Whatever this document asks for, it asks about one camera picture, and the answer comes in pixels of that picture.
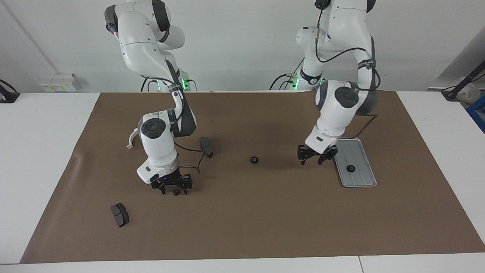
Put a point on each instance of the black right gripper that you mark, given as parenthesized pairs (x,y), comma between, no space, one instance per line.
(176,180)

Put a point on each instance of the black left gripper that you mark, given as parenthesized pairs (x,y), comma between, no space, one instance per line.
(316,153)

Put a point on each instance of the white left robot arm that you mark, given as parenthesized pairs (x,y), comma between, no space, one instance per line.
(341,113)

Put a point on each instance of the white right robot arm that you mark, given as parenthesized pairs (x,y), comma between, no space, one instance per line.
(155,151)

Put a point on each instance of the silver metal tray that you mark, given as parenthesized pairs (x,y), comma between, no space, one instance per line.
(360,170)

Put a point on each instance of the dark grey brake pad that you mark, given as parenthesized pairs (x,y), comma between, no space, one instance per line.
(206,147)
(120,215)

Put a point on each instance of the brown table mat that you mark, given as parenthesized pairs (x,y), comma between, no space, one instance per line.
(265,212)

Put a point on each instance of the black stand pole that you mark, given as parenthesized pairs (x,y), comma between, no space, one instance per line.
(464,81)

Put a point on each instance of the clear plastic bag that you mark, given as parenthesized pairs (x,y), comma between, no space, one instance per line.
(470,93)

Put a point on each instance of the blue crate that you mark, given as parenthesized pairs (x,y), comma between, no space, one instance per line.
(478,112)

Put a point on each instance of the black table clamp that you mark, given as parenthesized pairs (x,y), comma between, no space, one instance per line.
(8,96)

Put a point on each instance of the white curved plastic bracket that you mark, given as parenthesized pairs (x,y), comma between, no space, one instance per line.
(131,139)

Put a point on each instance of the white wall socket box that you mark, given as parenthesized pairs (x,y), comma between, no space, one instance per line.
(57,82)

